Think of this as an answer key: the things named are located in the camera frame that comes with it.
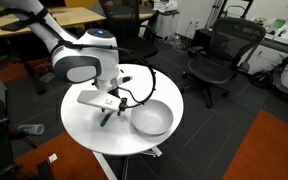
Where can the white table base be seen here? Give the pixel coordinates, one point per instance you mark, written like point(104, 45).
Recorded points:
point(104, 165)

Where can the black electric scooter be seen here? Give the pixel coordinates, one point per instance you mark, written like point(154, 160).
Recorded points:
point(261, 79)

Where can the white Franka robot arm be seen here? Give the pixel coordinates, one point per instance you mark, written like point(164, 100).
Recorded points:
point(80, 66)

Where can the green box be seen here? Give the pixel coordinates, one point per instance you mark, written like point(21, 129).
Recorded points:
point(279, 23)

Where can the black high back chair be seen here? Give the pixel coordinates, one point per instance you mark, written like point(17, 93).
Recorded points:
point(127, 23)

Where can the wooden desk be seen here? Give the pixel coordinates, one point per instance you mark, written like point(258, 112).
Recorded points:
point(144, 15)
point(77, 16)

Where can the black mesh office chair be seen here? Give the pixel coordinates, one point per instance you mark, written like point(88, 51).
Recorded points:
point(214, 70)

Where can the black computer tower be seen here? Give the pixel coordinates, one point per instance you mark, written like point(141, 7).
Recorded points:
point(200, 40)

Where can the white box stack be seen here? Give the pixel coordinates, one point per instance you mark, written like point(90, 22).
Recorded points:
point(164, 5)

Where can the white wall outlet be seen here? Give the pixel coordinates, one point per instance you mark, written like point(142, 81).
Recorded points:
point(194, 22)

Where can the teal capped blue marker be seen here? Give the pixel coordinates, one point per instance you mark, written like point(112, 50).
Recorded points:
point(104, 120)

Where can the grey flat floor plate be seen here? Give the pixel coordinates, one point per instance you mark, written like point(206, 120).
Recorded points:
point(47, 76)

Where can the white pedestal cabinet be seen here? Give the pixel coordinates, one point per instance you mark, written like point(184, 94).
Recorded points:
point(166, 26)

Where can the small white paper tag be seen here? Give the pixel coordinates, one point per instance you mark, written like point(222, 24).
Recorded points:
point(52, 158)

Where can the white bowl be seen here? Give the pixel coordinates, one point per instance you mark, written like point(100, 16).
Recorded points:
point(152, 116)

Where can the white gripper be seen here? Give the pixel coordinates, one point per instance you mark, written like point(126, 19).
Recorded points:
point(99, 100)

